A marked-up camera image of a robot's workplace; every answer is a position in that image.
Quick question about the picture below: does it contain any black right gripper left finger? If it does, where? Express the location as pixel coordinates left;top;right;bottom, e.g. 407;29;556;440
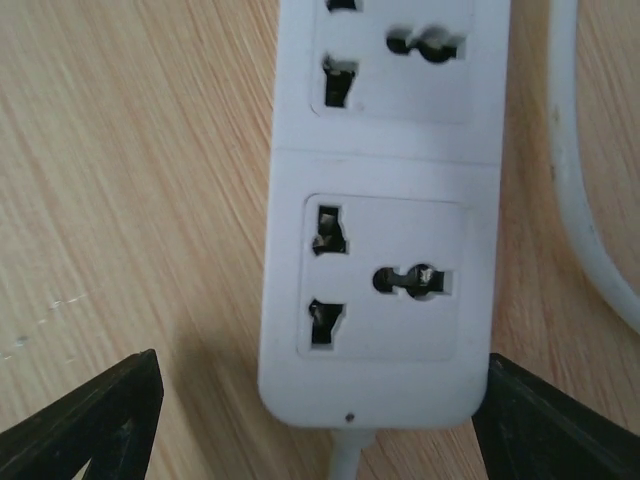
1;349;164;479

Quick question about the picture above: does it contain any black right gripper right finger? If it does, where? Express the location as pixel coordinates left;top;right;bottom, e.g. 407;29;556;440
472;353;639;479

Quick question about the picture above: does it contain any white power strip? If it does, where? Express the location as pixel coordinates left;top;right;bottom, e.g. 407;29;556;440
258;1;510;429

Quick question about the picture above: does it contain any white cable of white strip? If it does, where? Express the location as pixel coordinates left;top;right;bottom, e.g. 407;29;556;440
329;0;640;480

